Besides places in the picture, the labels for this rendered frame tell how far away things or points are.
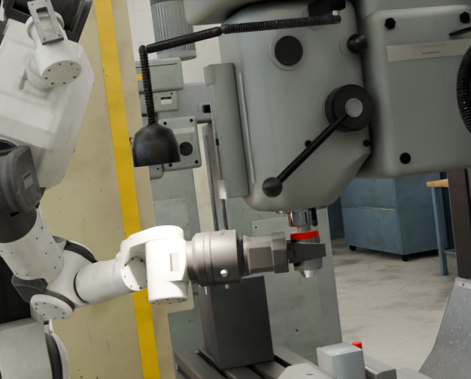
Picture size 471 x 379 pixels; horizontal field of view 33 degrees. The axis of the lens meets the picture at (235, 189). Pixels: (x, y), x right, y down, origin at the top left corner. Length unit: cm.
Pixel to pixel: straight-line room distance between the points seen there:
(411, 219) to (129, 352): 593
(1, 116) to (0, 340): 53
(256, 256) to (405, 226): 736
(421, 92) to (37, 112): 62
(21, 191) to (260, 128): 38
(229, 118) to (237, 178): 9
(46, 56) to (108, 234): 171
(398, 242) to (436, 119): 736
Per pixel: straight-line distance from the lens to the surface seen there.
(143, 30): 1056
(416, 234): 868
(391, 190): 858
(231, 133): 125
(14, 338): 171
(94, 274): 143
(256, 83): 121
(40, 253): 140
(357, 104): 120
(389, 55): 125
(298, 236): 129
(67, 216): 295
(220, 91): 125
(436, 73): 129
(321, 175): 122
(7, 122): 136
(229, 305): 171
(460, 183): 157
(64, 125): 138
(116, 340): 302
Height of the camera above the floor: 142
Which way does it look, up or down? 3 degrees down
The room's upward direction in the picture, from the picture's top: 7 degrees counter-clockwise
